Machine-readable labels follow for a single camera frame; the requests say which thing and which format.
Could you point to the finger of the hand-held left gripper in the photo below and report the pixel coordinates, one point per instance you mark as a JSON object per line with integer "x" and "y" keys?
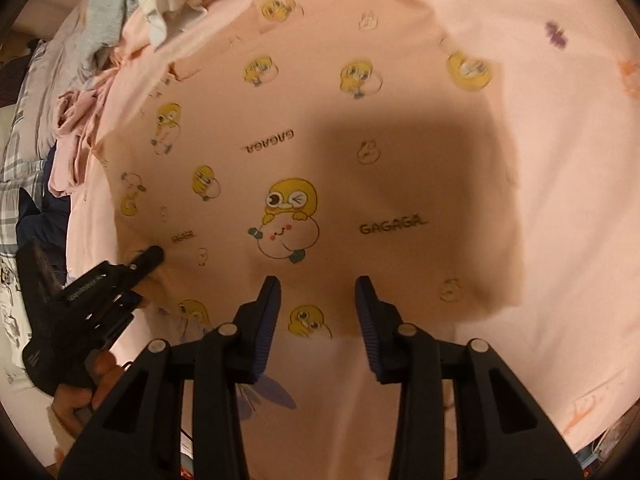
{"x": 147, "y": 259}
{"x": 37, "y": 267}

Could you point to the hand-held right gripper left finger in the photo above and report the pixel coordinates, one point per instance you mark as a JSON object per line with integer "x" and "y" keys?
{"x": 265, "y": 332}

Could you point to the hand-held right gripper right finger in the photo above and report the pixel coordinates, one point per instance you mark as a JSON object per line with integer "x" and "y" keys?
{"x": 372, "y": 332}

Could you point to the peach duck print shirt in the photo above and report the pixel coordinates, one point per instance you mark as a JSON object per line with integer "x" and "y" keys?
{"x": 325, "y": 110}

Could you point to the person's left hand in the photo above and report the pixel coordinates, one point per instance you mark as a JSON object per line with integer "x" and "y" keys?
{"x": 70, "y": 405}

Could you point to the white printed cloth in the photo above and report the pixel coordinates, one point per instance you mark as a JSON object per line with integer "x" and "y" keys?
{"x": 10, "y": 310}

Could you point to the navy garment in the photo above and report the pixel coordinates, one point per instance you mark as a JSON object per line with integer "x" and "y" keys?
{"x": 50, "y": 205}

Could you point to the pink garment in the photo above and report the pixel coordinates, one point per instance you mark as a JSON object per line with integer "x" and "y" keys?
{"x": 75, "y": 110}

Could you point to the lilac duvet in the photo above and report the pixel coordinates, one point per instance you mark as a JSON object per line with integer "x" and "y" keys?
{"x": 50, "y": 70}

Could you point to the pink printed blanket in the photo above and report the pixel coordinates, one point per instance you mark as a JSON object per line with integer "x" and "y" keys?
{"x": 560, "y": 210}

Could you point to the grey garment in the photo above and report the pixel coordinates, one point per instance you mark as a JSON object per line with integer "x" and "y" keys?
{"x": 107, "y": 10}

